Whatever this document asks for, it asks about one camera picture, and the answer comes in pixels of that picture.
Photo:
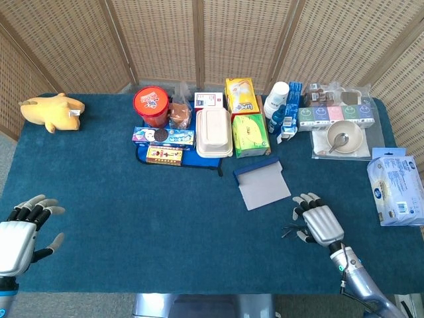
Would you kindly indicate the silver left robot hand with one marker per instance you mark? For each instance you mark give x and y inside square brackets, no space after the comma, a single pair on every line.
[16,245]

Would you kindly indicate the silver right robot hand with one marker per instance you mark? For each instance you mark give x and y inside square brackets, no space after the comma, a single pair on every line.
[323,225]

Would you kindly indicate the thin wire eyeglasses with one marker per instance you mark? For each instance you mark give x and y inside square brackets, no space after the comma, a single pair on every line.
[293,227]

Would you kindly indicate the blue glasses case white lining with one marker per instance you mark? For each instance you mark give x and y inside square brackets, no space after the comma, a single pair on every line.
[261,189]

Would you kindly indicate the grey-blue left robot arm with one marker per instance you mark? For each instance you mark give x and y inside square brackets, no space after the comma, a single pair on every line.
[6,295]

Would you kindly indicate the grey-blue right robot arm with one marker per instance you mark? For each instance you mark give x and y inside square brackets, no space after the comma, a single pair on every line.
[354,275]

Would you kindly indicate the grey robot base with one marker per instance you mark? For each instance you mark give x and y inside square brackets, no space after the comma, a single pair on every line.
[198,306]

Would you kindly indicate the large blue white wipes pack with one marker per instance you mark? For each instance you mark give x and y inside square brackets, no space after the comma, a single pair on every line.
[394,189]

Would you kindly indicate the clear zip bag white cloth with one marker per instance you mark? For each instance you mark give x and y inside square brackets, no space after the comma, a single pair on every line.
[319,142]

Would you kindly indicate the grey spoon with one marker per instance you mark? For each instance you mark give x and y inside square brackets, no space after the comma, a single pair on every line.
[341,139]

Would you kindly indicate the beige bowl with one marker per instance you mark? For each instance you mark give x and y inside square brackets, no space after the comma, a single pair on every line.
[351,132]

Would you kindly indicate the row of small boxes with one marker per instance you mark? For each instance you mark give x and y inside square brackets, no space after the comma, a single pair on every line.
[334,114]

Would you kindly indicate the blue spray bottle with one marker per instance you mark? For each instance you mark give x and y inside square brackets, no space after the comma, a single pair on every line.
[276,119]

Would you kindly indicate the white plastic object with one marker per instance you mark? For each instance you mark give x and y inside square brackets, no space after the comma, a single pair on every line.
[409,303]

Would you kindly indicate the green tissue pack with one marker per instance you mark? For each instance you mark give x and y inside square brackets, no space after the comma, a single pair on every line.
[248,136]

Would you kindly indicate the blue carpet table cover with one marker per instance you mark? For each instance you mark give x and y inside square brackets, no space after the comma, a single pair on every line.
[132,215]

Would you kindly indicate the blue white open carton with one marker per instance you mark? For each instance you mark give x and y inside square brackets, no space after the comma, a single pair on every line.
[291,109]

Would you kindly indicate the clear bag brown snacks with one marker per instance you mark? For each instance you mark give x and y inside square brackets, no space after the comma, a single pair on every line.
[318,97]

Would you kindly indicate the clear plastic packet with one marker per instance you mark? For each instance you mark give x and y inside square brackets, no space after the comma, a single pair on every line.
[349,97]

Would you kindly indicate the white bottle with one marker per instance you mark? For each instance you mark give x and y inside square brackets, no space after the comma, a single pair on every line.
[276,96]

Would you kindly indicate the yellow plush toy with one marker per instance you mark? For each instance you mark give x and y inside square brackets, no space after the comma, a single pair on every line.
[56,112]

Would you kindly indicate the blue flat tray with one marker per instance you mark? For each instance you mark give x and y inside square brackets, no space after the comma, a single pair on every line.
[198,162]

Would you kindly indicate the beige lidded lunch box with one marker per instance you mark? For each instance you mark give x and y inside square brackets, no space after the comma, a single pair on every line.
[213,132]

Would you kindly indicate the yellow tea box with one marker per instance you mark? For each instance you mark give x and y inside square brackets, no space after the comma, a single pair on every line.
[240,96]

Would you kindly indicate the small white red box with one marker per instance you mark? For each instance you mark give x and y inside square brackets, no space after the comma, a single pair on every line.
[208,99]

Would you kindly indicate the small yellow red box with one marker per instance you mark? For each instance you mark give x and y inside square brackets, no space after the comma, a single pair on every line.
[164,155]

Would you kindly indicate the blue cookie box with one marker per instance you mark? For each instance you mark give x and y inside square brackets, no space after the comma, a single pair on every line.
[172,137]

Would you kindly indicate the clear bag of pastries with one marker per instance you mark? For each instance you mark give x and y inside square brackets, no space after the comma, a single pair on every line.
[180,114]

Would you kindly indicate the red snack tub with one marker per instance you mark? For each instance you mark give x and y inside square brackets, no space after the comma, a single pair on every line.
[150,102]

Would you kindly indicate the woven wicker folding screen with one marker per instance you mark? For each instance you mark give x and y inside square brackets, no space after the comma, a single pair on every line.
[232,33]

